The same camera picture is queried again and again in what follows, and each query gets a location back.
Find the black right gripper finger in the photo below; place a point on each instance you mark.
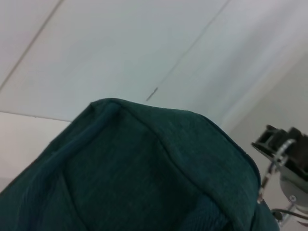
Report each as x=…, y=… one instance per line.
x=267, y=142
x=299, y=149

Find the teal insulated lunch bag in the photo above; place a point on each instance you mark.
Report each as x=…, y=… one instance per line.
x=120, y=180

